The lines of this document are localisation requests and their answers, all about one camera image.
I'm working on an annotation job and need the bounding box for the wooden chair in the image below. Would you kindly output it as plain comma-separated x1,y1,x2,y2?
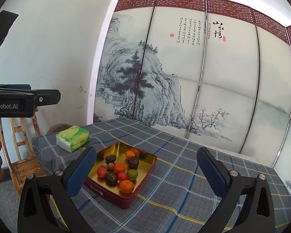
0,109,48,195

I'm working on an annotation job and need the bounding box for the landscape painted folding screen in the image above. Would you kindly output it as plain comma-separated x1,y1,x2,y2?
93,0,291,197

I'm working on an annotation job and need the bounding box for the grey plaid tablecloth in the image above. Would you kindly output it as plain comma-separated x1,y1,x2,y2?
31,118,291,233

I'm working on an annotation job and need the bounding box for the green round fruit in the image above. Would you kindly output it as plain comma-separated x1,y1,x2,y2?
126,169,139,181

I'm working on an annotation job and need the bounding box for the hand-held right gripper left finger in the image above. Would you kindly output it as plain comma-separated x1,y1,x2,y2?
18,146,97,233

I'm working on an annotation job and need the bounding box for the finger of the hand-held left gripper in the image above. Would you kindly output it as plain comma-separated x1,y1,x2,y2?
34,89,61,107

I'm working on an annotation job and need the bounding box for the large dark brown fruit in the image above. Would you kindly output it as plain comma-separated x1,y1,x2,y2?
128,157,139,170
105,172,118,185

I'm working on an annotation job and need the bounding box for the red and gold tin box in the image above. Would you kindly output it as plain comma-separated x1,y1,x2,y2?
84,142,158,210

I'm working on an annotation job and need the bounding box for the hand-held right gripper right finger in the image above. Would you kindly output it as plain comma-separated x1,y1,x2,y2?
196,146,275,233

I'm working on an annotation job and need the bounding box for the round wooden stool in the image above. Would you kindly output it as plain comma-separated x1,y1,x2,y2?
47,123,72,135

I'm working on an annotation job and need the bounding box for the green tissue pack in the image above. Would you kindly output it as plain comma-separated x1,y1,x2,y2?
56,125,90,153

